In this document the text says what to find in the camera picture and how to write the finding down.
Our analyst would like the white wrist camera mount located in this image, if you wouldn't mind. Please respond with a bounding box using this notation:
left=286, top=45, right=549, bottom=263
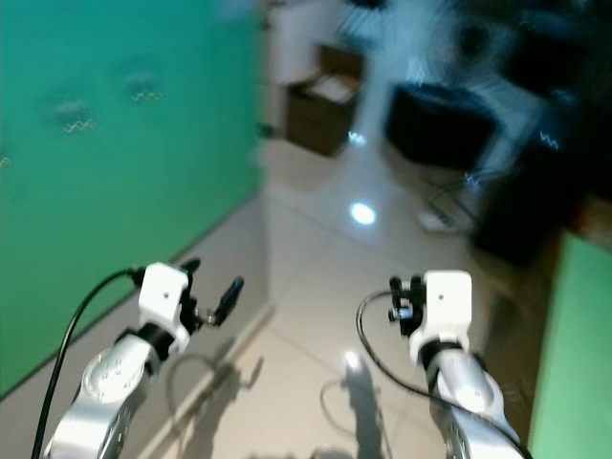
left=409, top=271, right=473, bottom=347
left=137, top=262, right=192, bottom=336

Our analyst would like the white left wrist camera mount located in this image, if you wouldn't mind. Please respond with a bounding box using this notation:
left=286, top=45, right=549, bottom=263
left=137, top=262, right=192, bottom=336

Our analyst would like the black box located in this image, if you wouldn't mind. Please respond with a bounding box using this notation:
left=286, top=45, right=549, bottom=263
left=387, top=81, right=503, bottom=168

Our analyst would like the open brown cardboard box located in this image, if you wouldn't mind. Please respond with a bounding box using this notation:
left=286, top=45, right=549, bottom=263
left=285, top=48, right=364, bottom=159

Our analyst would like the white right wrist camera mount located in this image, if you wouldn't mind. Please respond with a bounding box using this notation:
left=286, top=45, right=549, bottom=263
left=409, top=271, right=473, bottom=347

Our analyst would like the green wall board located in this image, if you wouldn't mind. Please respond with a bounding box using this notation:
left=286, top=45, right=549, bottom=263
left=0, top=0, right=261, bottom=395

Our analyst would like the green table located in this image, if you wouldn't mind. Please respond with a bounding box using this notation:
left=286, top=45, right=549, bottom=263
left=531, top=229, right=612, bottom=459

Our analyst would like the black cabinet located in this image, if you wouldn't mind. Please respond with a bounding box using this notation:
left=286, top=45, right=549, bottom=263
left=473, top=96, right=596, bottom=269

